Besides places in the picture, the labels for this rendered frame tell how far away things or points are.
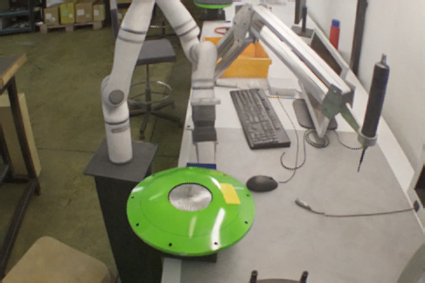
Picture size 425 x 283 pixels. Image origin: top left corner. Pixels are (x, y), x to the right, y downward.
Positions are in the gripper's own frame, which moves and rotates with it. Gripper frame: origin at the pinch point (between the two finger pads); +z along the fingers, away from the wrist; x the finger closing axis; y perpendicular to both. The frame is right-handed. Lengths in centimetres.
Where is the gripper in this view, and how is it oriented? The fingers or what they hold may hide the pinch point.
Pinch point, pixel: (206, 162)
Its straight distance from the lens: 125.0
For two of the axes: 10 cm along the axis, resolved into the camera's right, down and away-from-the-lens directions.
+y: -1.2, -0.9, 9.9
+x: -9.9, 0.5, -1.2
